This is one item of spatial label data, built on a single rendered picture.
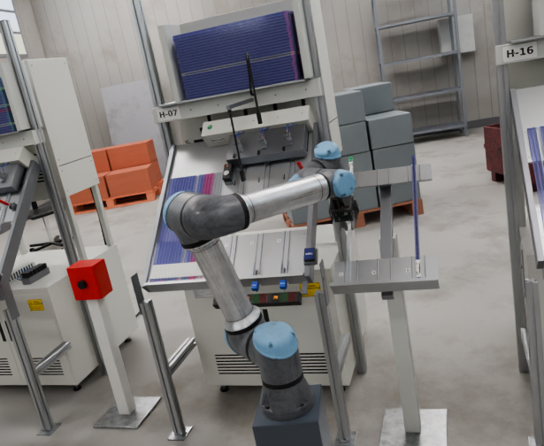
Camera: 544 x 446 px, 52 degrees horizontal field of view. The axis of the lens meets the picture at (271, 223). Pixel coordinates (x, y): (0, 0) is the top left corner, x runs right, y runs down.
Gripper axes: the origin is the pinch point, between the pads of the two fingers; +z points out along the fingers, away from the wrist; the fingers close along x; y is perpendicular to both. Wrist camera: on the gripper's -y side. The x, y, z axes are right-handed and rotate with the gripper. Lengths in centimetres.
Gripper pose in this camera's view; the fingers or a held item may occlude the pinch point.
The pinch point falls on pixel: (349, 226)
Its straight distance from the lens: 193.9
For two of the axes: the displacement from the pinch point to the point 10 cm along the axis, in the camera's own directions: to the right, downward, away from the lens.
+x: 9.4, -0.9, -3.2
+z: 2.9, 7.2, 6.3
